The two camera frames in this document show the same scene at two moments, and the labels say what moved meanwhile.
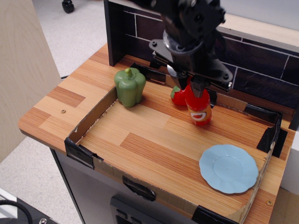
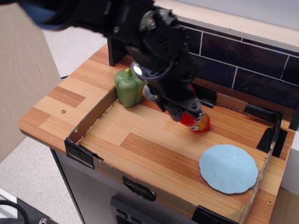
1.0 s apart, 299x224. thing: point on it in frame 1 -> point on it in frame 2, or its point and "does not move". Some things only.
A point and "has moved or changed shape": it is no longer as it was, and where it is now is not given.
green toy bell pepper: [130, 83] does not move
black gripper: [187, 57] -> [169, 77]
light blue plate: [228, 169] does not move
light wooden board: [28, 71] does not move
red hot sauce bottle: [199, 108] has moved or changed shape
